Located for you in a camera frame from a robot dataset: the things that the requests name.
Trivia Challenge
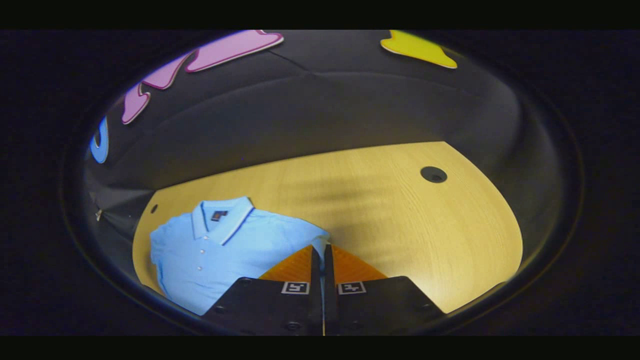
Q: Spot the black backdrop cloth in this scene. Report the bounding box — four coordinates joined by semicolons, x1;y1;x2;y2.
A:
82;30;568;301

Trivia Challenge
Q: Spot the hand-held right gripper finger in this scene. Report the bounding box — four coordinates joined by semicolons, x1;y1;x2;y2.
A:
324;244;446;336
202;245;323;336

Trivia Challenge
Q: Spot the light blue T-shirt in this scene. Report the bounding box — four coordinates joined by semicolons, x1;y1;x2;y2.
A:
150;196;331;317

